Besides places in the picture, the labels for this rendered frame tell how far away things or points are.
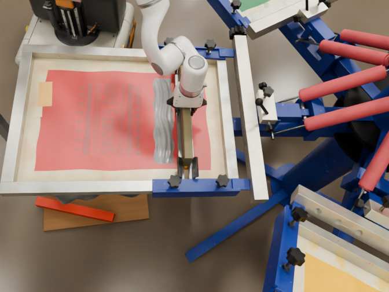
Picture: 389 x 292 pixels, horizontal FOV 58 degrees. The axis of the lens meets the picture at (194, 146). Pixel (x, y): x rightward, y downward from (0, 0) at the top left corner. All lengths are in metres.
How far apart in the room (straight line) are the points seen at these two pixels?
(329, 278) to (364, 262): 0.14
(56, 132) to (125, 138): 0.24
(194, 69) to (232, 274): 1.45
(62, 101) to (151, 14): 0.55
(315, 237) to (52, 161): 0.89
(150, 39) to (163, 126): 0.41
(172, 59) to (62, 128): 0.51
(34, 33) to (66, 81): 1.10
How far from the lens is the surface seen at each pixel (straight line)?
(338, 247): 1.15
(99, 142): 1.31
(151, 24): 1.03
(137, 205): 2.19
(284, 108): 1.38
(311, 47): 1.76
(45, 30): 2.52
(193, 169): 1.21
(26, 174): 1.31
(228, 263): 2.21
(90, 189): 1.22
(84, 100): 1.39
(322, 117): 1.35
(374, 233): 1.20
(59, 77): 1.46
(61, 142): 1.33
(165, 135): 1.31
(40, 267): 2.22
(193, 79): 1.05
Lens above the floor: 2.15
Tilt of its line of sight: 66 degrees down
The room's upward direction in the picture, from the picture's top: 20 degrees clockwise
